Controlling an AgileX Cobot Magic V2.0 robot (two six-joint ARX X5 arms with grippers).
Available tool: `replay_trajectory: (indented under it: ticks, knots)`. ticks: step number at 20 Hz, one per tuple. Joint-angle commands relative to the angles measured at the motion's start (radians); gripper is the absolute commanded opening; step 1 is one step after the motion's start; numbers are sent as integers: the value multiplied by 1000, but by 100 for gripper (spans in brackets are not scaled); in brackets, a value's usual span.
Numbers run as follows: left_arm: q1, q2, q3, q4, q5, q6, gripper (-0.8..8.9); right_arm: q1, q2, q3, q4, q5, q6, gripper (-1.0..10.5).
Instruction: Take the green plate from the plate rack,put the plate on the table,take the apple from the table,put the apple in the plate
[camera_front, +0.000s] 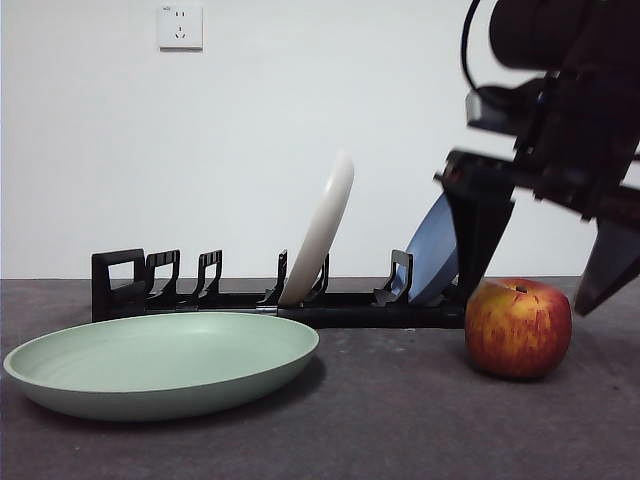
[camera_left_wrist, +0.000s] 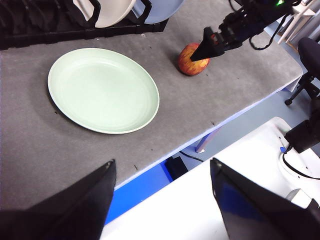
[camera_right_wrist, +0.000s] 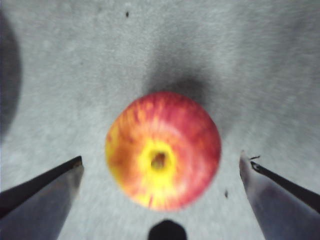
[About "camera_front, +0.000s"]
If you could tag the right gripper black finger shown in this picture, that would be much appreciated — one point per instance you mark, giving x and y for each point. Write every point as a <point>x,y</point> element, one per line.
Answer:
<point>610,260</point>
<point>475,225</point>

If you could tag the red yellow apple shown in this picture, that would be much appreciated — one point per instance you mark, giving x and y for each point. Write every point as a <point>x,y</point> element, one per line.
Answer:
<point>517,330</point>

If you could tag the green plate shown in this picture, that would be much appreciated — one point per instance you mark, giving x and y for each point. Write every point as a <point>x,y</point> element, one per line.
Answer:
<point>150,390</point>

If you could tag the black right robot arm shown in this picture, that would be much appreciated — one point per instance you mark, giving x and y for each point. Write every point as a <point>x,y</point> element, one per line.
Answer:
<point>535,30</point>

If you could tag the blue plate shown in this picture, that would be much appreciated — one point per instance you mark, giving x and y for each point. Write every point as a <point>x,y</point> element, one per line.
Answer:
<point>430,260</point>

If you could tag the white plate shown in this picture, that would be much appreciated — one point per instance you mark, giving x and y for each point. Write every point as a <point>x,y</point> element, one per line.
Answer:
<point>322,225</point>

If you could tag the black plate rack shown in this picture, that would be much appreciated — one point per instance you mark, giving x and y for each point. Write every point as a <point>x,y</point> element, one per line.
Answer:
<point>350,316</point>

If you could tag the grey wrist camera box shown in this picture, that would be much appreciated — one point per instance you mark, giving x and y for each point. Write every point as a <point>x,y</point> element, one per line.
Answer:
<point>487,112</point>

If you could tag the white wall socket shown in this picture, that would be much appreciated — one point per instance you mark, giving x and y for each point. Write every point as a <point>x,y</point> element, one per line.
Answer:
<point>180,27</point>

